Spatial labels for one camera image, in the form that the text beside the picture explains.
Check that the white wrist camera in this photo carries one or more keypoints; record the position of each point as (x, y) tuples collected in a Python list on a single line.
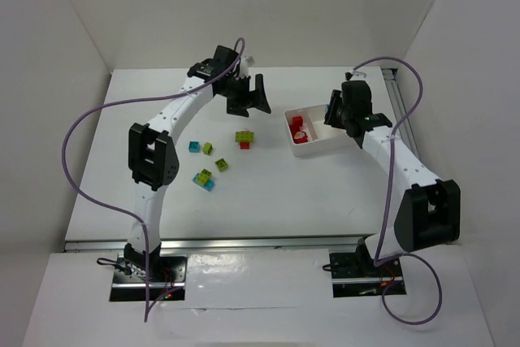
[(245, 63), (355, 75)]

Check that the blue square lego brick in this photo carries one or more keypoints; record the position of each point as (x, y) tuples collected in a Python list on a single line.
[(194, 147)]

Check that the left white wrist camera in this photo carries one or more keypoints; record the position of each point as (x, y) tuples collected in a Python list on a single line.
[(245, 63)]

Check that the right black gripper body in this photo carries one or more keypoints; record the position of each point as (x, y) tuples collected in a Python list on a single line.
[(333, 109)]

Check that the blue brick under green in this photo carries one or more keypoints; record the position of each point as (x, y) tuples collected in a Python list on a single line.
[(209, 186)]

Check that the red rounded lego piece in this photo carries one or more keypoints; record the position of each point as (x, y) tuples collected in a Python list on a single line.
[(300, 137)]

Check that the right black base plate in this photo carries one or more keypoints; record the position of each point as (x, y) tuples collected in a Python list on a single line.
[(353, 277)]

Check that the aluminium rail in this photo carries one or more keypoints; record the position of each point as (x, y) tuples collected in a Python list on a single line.
[(275, 242), (398, 106)]

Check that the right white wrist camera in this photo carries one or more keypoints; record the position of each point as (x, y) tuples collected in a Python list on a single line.
[(355, 75)]

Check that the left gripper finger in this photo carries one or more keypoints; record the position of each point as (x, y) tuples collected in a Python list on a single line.
[(238, 107), (258, 97)]

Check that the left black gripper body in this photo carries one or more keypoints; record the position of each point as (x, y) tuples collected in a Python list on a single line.
[(247, 93)]

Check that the red large lego brick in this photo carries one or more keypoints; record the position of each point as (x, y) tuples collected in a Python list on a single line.
[(295, 124)]

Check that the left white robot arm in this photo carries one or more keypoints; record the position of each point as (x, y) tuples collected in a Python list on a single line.
[(152, 156)]

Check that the white divided container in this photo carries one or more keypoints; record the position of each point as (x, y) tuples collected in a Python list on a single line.
[(323, 138)]

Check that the aluminium rail front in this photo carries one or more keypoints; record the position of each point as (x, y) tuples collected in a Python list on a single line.
[(275, 242)]

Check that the green 2x4 lego brick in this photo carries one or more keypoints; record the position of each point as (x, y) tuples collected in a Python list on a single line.
[(244, 136)]

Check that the green tilted lego brick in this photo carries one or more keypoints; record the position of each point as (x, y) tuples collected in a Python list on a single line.
[(207, 149)]

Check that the green upside-down lego brick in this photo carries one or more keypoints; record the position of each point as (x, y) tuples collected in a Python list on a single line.
[(221, 164)]

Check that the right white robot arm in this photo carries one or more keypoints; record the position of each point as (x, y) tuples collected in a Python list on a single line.
[(421, 210)]

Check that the aluminium rail right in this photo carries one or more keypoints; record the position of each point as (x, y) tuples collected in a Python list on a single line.
[(398, 106)]

